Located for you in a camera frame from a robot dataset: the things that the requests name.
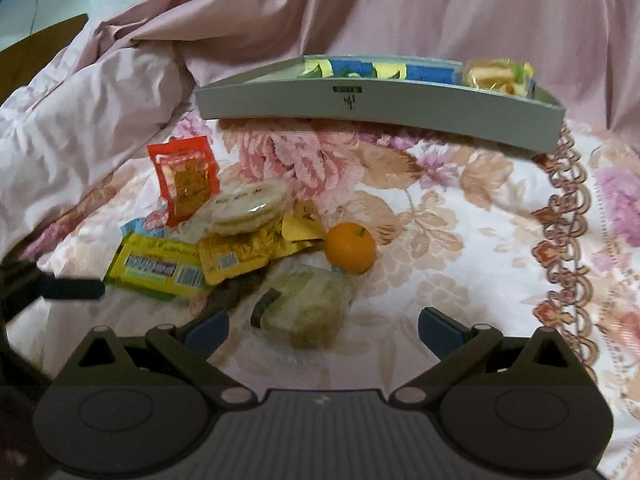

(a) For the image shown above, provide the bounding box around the green-yellow candy bar packet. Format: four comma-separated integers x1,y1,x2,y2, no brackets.
103,232,208,302

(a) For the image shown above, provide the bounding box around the green pastry clear packet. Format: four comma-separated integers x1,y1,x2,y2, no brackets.
250,267,357,351

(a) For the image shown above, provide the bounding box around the red snack packet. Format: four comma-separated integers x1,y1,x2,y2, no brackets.
146,136,221,227

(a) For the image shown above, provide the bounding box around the light blue snack packet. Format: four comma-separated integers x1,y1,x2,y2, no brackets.
120,210,171,239

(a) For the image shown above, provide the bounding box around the pink curtain cloth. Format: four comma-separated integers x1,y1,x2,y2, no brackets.
90,0,640,136

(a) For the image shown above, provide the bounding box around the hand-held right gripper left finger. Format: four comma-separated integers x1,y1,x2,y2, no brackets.
52,309,254,408

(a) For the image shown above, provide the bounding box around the round rice cracker packet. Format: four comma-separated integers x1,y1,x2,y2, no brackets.
197,180,291,238

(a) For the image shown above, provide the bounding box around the pink quilt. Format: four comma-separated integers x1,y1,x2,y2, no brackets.
0,42,203,261

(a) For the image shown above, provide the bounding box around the grey shallow box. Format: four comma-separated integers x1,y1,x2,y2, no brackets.
194,54,569,157

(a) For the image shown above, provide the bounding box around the orange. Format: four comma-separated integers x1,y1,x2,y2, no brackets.
325,222,377,276

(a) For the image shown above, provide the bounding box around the clear wrapped pastry packet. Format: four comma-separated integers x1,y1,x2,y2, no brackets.
460,58,537,97

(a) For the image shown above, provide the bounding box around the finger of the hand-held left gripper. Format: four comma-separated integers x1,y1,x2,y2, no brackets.
41,273,106,302

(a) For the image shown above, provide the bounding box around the wooden headboard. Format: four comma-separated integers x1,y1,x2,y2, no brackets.
0,12,89,81

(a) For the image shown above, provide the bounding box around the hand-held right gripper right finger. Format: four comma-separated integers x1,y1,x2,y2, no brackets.
394,307,597,408

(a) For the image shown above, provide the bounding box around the yellow crinkled snack packet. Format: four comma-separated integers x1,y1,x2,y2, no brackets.
197,230,287,287

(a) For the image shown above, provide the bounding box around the floral bedsheet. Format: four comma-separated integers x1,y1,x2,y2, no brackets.
0,110,640,480

